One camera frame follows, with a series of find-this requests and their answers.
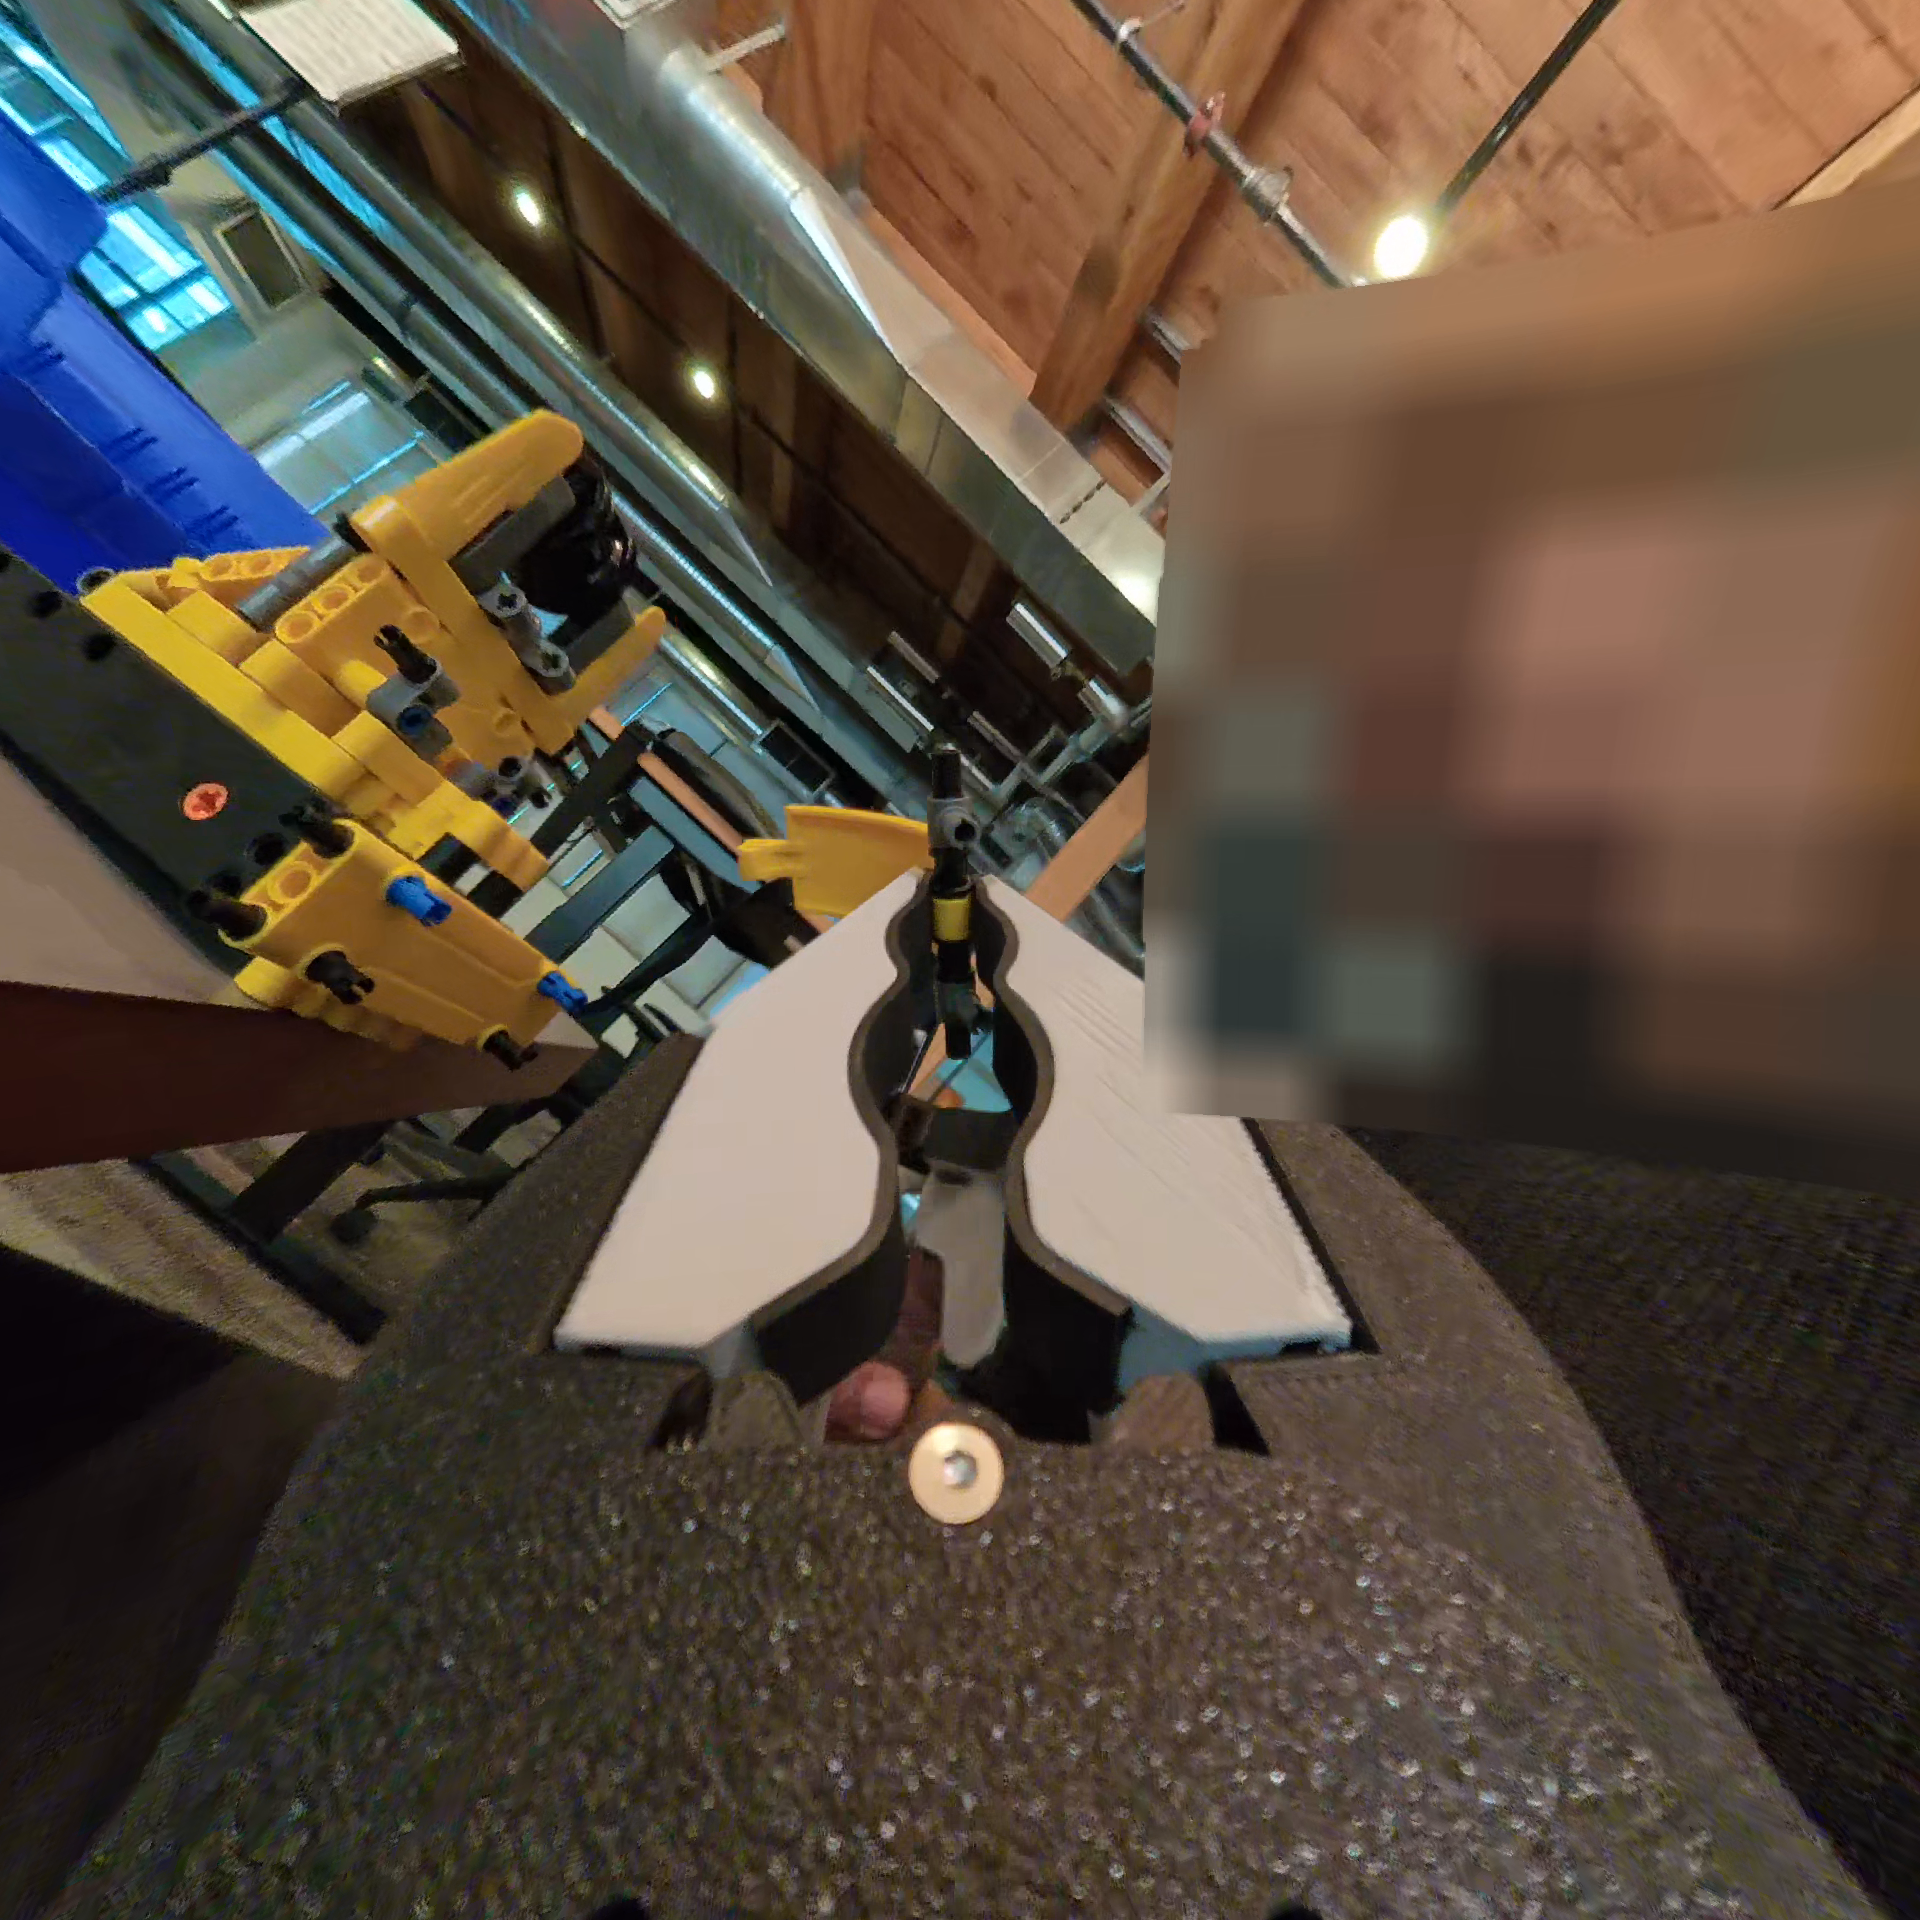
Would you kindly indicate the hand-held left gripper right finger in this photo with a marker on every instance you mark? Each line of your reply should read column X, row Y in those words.
column 1178, row 1237

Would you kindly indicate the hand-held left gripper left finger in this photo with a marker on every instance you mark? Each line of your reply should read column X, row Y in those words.
column 740, row 1203

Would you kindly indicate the yellow curved toy panel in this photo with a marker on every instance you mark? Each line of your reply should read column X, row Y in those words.
column 830, row 855

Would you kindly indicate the black axle with yellow bush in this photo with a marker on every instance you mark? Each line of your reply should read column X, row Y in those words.
column 955, row 913

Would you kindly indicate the yellow black toy brick model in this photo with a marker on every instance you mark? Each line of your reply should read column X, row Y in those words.
column 449, row 521

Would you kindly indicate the person's right hand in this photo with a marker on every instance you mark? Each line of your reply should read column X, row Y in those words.
column 872, row 1406

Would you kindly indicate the black table leg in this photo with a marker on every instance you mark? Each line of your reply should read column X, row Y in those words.
column 299, row 1179

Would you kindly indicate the person's black sweater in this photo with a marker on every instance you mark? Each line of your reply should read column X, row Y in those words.
column 1718, row 1426

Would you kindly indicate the blue storage bin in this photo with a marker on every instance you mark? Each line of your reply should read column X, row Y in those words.
column 92, row 412

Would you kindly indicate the grey sprinkler pipe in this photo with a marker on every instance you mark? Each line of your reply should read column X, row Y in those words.
column 1245, row 173

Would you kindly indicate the black ceiling rod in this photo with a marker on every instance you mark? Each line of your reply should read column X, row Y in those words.
column 1510, row 103

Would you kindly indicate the white ceiling vent grille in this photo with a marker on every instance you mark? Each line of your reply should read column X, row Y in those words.
column 351, row 46

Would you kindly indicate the silver round duct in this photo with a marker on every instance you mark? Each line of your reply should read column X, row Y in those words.
column 597, row 419

